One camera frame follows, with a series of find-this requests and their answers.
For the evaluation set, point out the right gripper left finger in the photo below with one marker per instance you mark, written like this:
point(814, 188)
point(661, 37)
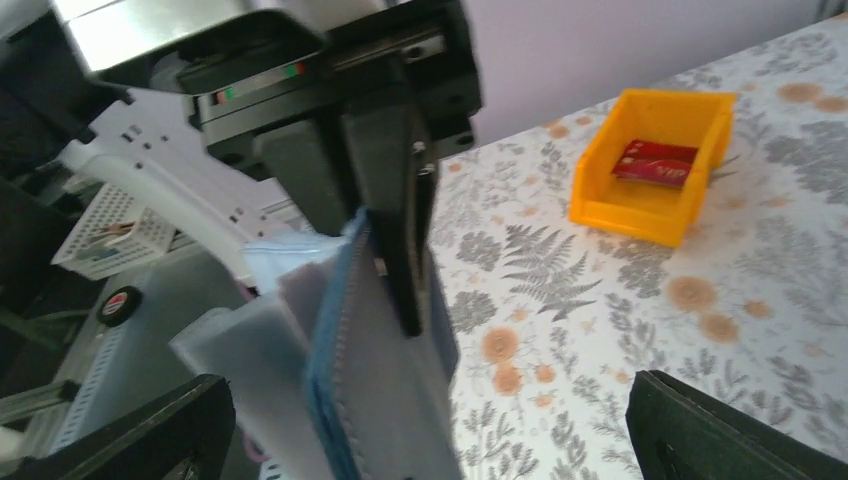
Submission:
point(183, 434)

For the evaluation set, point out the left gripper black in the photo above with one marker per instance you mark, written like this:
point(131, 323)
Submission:
point(302, 122)

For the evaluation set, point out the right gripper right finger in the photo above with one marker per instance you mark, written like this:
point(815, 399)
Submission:
point(679, 432)

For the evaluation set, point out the blue leather card holder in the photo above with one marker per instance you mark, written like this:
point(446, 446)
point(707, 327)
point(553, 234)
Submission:
point(323, 377)

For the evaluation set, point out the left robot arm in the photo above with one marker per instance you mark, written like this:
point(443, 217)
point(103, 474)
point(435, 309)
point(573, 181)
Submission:
point(140, 140)

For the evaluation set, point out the black tape roll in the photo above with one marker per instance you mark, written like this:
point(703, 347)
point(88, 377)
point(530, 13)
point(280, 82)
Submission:
point(119, 306)

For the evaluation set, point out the floral table mat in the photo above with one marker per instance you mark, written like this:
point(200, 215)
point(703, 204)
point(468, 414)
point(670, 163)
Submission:
point(554, 319)

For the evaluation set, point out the white perforated basket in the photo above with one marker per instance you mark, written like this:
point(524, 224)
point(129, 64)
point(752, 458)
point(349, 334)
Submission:
point(114, 233)

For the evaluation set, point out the orange bin left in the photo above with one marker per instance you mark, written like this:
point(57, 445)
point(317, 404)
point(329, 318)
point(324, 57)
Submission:
point(655, 213)

